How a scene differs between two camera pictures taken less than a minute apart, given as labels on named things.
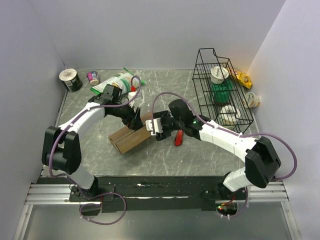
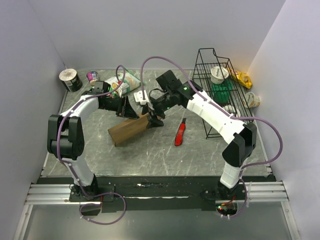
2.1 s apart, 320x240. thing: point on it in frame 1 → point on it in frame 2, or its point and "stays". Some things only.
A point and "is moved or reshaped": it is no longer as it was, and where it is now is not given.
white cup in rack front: [229, 114] stays
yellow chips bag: [242, 78] stays
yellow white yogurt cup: [251, 100] stays
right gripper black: [165, 134] → [154, 122]
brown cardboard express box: [126, 138] is moved or reshaped
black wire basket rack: [219, 92] stays
